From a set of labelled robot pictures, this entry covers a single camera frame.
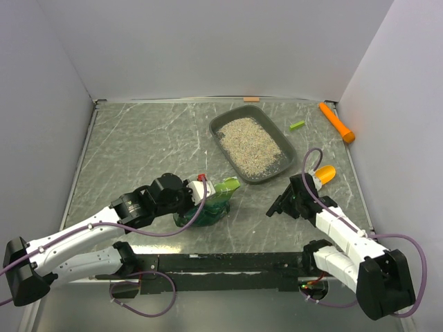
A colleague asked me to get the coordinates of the yellow plastic scoop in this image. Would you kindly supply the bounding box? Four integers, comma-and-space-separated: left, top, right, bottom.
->
314, 165, 336, 186

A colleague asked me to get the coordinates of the green litter bag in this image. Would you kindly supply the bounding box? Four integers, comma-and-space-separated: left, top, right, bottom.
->
173, 176, 241, 228

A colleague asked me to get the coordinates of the grey litter box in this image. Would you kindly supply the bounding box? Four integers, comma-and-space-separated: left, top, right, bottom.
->
209, 105, 297, 185

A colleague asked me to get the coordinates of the black bag clip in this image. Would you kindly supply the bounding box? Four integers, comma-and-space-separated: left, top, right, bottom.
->
266, 195, 282, 217

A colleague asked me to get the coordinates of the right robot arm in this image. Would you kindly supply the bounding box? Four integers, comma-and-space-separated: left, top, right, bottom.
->
266, 174, 416, 320

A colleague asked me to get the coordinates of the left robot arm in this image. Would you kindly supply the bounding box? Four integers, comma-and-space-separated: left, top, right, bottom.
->
1, 173, 214, 306

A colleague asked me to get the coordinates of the green small block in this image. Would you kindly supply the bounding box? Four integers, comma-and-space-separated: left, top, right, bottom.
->
289, 120, 305, 131

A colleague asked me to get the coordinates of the orange toy carrot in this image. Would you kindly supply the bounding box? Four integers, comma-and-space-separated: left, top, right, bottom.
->
318, 102, 355, 144

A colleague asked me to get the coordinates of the tan small block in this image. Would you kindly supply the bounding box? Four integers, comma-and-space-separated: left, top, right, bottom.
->
243, 97, 260, 102

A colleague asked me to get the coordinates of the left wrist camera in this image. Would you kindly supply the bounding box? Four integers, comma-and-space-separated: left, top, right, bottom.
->
186, 174, 216, 205

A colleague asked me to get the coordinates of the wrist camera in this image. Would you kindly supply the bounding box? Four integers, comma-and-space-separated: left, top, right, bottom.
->
311, 175, 323, 191
186, 174, 216, 205

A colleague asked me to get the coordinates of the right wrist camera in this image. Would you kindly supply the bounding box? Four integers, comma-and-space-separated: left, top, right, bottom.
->
311, 175, 323, 191

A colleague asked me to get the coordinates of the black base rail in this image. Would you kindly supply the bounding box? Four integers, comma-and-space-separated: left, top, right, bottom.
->
95, 252, 343, 300

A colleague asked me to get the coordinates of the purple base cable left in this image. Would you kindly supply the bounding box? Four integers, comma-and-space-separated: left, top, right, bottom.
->
109, 270, 177, 317

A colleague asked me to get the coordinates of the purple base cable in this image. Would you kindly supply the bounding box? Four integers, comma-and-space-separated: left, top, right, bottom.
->
299, 286, 359, 308
109, 270, 177, 317

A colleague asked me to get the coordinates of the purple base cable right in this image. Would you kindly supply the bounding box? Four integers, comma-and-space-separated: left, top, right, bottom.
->
299, 286, 359, 308

